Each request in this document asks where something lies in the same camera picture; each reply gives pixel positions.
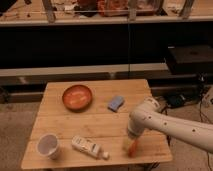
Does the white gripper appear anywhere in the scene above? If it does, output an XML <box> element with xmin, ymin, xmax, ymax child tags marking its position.
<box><xmin>122</xmin><ymin>122</ymin><xmax>144</xmax><ymax>152</ymax></box>

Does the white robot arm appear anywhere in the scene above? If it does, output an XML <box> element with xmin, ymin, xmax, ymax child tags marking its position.
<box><xmin>126</xmin><ymin>97</ymin><xmax>213</xmax><ymax>154</ymax></box>

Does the orange ceramic bowl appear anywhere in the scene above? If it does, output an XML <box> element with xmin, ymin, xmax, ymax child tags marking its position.
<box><xmin>62</xmin><ymin>84</ymin><xmax>93</xmax><ymax>111</ymax></box>

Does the white lotion bottle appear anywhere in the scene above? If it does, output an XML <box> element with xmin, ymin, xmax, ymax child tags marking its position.
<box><xmin>71</xmin><ymin>135</ymin><xmax>110</xmax><ymax>160</ymax></box>

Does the blue sponge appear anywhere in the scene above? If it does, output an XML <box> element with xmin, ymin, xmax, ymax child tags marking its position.
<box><xmin>108</xmin><ymin>96</ymin><xmax>124</xmax><ymax>112</ymax></box>

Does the wooden table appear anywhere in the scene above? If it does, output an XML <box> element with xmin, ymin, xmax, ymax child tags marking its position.
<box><xmin>21</xmin><ymin>79</ymin><xmax>172</xmax><ymax>169</ymax></box>

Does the white plastic cup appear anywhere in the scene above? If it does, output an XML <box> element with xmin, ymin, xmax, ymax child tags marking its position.
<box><xmin>36</xmin><ymin>134</ymin><xmax>60</xmax><ymax>160</ymax></box>

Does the black equipment case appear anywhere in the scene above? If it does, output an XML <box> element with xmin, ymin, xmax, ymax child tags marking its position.
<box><xmin>165</xmin><ymin>45</ymin><xmax>213</xmax><ymax>75</ymax></box>

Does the long background workbench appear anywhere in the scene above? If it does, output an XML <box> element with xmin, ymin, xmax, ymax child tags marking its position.
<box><xmin>0</xmin><ymin>0</ymin><xmax>213</xmax><ymax>27</ymax></box>

